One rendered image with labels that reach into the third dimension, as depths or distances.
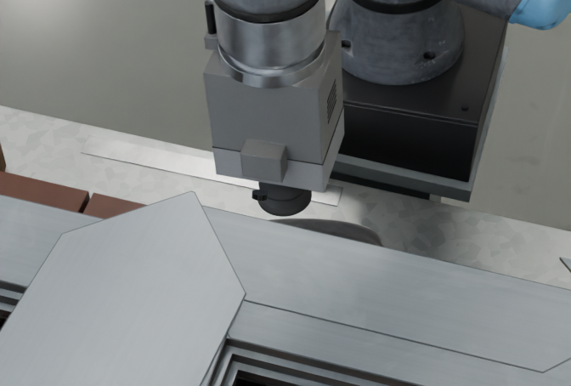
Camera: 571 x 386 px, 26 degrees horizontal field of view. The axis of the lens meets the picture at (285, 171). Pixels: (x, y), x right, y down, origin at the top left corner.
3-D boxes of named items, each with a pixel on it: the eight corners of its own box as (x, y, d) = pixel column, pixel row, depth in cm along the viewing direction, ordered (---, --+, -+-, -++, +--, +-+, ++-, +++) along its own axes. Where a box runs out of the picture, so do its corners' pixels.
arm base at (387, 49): (347, -9, 146) (345, -79, 139) (473, 7, 143) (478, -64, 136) (314, 74, 137) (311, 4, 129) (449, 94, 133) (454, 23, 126)
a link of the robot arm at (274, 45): (308, 31, 79) (188, 14, 81) (310, 83, 83) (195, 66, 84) (336, -39, 84) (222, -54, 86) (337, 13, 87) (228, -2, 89)
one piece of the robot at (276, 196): (251, 189, 95) (253, 206, 96) (300, 197, 94) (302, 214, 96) (265, 154, 98) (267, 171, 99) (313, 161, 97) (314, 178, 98)
